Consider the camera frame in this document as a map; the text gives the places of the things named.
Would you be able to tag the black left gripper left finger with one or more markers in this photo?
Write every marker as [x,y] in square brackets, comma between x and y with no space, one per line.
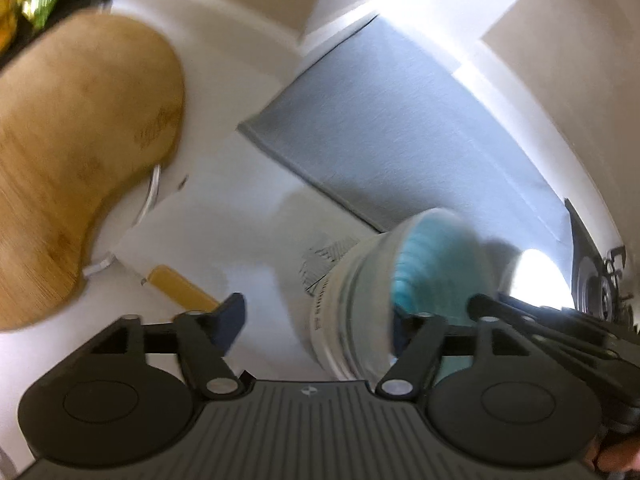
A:
[200,341]

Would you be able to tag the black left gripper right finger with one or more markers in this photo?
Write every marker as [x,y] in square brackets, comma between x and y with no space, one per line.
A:
[432,338]

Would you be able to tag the teal glazed bowl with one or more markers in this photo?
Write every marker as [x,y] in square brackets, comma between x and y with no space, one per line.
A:
[431,264]

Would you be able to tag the person's hand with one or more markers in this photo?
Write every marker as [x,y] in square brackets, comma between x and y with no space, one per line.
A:
[620,457]

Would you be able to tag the white printed paper sheet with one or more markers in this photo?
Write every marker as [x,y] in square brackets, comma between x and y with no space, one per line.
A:
[263,242]

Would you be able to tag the grey drying mat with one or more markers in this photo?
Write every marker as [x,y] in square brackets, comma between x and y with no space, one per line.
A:
[386,132]

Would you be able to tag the wooden cutting board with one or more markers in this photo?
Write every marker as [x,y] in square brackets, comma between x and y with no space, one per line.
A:
[88,110]

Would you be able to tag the metal board handle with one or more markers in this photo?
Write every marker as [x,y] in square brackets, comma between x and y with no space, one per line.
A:
[148,205]

